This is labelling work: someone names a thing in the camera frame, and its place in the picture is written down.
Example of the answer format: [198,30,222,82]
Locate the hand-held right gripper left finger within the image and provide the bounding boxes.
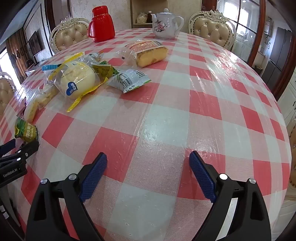
[26,152,108,241]

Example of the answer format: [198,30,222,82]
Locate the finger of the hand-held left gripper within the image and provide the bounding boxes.
[0,140,40,168]
[0,138,17,156]

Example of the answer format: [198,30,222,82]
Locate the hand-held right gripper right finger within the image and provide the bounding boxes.
[189,151,271,241]

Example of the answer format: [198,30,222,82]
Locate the green pea snack packet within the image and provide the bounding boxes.
[15,117,39,142]

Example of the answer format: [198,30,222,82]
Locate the clear cracker packet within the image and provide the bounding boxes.
[23,64,62,124]

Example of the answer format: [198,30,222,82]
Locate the cream tufted dining chair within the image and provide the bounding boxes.
[188,10,237,50]
[0,71,15,116]
[49,17,91,55]

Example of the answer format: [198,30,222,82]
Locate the round bread in clear packet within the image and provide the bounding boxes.
[45,53,109,113]

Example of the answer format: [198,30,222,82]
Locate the brown curtain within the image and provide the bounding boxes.
[6,32,28,68]

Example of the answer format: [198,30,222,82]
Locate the white barcode packet green edge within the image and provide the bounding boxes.
[106,69,152,94]

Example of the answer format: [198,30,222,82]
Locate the olive green snack packet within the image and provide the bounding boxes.
[91,60,120,78]

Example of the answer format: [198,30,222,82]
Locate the white cabinet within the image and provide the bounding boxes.
[277,70,296,130]

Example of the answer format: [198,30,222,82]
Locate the sliced cake in clear packet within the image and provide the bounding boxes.
[119,40,169,68]

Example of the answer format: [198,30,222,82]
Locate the dark grey refrigerator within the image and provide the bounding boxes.
[262,26,294,80]

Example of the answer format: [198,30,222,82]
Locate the red thermos jug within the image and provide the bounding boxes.
[87,6,116,43]

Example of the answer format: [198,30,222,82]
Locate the glass panel door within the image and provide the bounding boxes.
[217,0,267,66]

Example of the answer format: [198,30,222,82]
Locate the white floral teapot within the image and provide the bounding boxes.
[151,8,185,40]

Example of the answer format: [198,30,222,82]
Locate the beige bag of food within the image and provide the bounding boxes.
[136,12,148,24]

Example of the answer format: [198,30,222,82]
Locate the wooden corner shelf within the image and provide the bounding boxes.
[130,0,170,29]

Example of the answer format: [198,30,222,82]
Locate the wall television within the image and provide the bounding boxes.
[24,30,43,59]

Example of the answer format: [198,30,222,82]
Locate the white wall water heater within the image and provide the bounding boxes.
[264,16,274,36]

